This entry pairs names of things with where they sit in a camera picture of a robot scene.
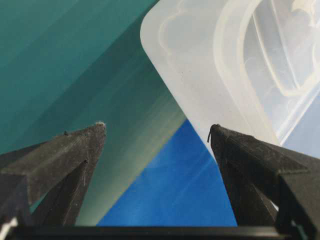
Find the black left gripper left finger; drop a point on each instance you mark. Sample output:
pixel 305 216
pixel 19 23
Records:
pixel 45 184

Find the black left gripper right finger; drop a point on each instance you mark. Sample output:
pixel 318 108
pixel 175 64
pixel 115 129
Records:
pixel 267 185

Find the translucent plastic tool box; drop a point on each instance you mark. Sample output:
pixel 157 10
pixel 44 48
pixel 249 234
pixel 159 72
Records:
pixel 252 66

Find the blue table mat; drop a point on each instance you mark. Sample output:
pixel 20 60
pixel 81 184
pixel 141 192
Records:
pixel 182 186

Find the green backdrop sheet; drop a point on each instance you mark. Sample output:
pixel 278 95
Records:
pixel 68 64

